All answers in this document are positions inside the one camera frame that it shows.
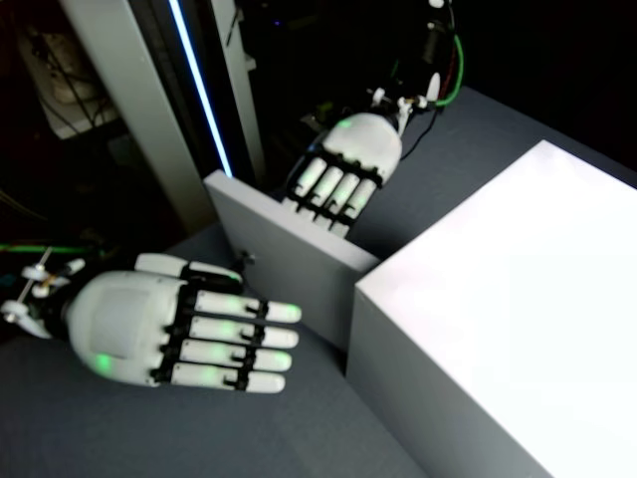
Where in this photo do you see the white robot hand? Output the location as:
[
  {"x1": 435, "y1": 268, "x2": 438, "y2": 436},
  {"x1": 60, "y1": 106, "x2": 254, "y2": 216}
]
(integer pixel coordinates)
[
  {"x1": 67, "y1": 252, "x2": 304, "y2": 393},
  {"x1": 282, "y1": 113, "x2": 403, "y2": 236}
]

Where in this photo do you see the white metal cabinet box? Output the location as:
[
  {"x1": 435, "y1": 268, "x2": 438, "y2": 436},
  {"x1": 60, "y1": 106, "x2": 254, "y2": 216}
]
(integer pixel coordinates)
[{"x1": 346, "y1": 138, "x2": 637, "y2": 478}]

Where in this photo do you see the small white device with green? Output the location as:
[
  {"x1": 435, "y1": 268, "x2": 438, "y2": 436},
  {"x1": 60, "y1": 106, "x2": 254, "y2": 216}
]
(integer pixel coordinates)
[{"x1": 300, "y1": 102, "x2": 349, "y2": 135}]

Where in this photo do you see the blue-white LED light strip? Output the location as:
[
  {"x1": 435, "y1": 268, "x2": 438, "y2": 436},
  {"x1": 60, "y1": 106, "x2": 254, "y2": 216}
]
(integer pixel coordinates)
[{"x1": 167, "y1": 0, "x2": 234, "y2": 178}]

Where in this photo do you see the white upright column frame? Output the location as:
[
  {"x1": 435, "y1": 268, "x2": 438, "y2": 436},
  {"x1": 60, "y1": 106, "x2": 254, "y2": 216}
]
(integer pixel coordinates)
[{"x1": 58, "y1": 0, "x2": 268, "y2": 235}]

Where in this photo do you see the white cabinet door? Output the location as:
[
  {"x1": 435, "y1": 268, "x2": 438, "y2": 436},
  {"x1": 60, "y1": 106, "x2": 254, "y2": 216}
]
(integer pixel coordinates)
[{"x1": 203, "y1": 168, "x2": 382, "y2": 353}]

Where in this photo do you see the grey table cloth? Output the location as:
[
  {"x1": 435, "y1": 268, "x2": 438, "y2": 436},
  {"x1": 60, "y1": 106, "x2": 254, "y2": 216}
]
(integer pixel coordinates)
[{"x1": 0, "y1": 84, "x2": 637, "y2": 478}]

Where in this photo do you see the white power strip with cables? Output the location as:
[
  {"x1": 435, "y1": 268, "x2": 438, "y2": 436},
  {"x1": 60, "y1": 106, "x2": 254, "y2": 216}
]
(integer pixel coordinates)
[{"x1": 17, "y1": 24, "x2": 121, "y2": 141}]

